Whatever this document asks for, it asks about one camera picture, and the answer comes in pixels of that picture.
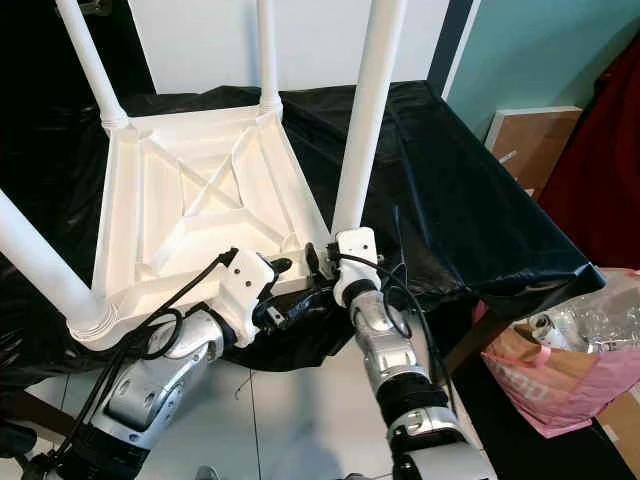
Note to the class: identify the black plastic table cover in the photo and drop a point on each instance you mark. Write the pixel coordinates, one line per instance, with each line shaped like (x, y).
(490, 210)

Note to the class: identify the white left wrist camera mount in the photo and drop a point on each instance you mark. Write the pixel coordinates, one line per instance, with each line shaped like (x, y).
(245, 285)

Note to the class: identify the brown cardboard box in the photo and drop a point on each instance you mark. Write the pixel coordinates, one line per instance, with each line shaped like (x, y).
(620, 415)

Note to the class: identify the white plastic children table top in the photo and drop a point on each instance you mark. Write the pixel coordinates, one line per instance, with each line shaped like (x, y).
(110, 220)

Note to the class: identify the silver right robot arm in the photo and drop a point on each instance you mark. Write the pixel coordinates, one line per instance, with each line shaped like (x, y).
(400, 380)

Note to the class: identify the robot left leg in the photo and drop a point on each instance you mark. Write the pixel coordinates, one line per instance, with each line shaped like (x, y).
(205, 474)

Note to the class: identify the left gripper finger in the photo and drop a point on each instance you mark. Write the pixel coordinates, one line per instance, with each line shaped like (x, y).
(281, 266)
(305, 300)

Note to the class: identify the clear plastic packaging bundle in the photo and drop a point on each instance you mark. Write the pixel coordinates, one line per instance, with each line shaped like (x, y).
(590, 312)

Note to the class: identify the dark red curtain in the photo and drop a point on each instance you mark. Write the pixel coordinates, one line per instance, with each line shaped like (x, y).
(598, 160)

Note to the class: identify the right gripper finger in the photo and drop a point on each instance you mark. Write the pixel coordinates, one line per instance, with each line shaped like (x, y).
(315, 264)

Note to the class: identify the brown cardboard panel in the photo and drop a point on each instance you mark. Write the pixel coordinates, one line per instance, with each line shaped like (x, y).
(535, 148)

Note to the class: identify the pink shopping bag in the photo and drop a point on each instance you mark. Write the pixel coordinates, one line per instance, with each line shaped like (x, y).
(555, 390)

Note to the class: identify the white plastic table leg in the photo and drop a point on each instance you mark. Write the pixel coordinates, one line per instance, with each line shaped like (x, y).
(90, 65)
(50, 265)
(268, 55)
(370, 120)

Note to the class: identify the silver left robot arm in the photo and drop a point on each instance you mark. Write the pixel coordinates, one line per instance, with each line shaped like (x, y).
(150, 395)

